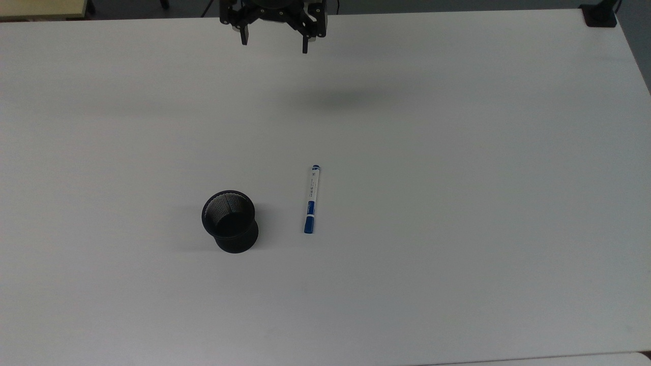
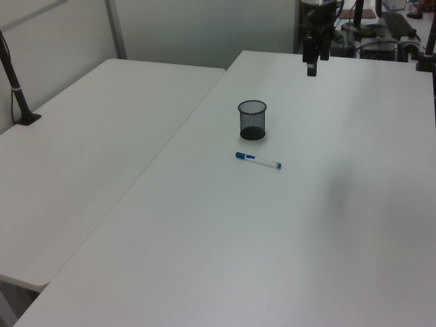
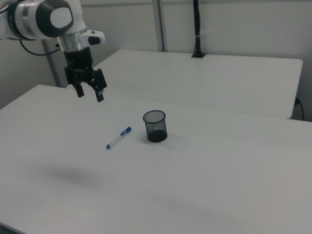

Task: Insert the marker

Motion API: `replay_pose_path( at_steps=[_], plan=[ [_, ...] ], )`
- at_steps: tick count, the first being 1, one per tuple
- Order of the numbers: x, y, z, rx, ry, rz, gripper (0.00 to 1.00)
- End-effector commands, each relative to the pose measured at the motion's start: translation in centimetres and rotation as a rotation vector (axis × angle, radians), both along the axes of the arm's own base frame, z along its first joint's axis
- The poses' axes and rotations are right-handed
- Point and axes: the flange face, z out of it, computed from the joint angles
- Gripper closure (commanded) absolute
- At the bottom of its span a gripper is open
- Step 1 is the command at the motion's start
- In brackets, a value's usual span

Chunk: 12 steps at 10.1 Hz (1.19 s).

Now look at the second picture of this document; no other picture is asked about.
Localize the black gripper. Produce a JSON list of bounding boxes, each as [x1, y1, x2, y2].
[[301, 3, 339, 77]]

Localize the blue and white marker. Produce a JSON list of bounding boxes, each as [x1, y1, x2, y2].
[[234, 151, 283, 170]]

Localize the black monitor stand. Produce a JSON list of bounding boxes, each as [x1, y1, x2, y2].
[[341, 0, 367, 34]]

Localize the grey electronics box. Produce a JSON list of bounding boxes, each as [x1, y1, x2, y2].
[[357, 36, 409, 62]]

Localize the black keyboard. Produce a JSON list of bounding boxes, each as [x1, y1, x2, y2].
[[381, 11, 414, 39]]

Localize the black mesh pen cup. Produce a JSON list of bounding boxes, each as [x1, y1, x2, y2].
[[237, 99, 268, 140]]

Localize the black clamp stand pole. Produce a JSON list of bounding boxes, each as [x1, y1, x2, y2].
[[414, 20, 436, 72]]

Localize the grey partition frame post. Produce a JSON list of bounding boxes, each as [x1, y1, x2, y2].
[[104, 0, 127, 61]]

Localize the black camera stand pole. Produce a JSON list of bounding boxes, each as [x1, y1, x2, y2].
[[0, 29, 42, 127]]

